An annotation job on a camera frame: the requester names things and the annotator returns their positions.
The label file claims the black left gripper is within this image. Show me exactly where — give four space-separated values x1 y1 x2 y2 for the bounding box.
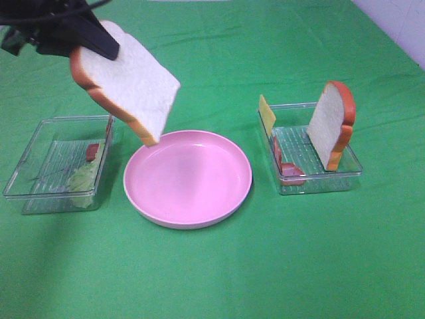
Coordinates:
1 1 119 60

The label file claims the toast bread slice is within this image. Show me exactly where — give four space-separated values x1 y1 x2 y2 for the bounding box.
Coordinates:
70 20 181 146
307 80 356 171

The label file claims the bacon strip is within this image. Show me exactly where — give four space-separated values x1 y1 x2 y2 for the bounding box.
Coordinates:
272 136 305 186
86 115 113 162

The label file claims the green lettuce leaf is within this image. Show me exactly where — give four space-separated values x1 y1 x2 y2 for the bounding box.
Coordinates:
67 152 103 193

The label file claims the yellow cheese slice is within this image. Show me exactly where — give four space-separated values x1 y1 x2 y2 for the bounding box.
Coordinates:
258 94 276 138

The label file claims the left clear plastic container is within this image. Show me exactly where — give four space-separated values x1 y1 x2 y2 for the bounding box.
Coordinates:
3 115 115 215

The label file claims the clear plastic container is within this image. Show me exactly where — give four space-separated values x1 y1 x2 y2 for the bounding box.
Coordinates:
3 115 115 215
258 102 363 195

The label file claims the pink round plate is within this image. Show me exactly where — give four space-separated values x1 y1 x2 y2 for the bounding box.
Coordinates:
124 130 252 229

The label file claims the right clear plastic container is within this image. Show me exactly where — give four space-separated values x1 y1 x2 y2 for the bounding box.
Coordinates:
258 102 363 195

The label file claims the green tablecloth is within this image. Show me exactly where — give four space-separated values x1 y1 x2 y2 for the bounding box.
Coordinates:
1 1 424 318

